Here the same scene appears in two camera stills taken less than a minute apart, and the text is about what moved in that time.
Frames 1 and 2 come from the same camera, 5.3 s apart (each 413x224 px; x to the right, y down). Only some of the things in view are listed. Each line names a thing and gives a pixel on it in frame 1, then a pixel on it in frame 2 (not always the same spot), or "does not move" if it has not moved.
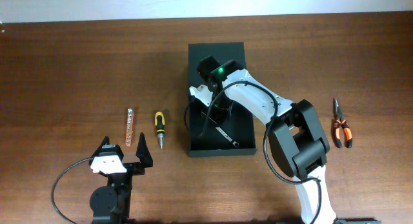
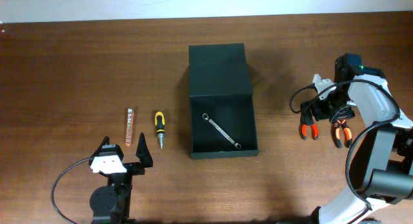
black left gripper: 142,154 does not move
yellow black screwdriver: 160,125 does not move
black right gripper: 219,117 to 320,113
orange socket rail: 129,127 does not move
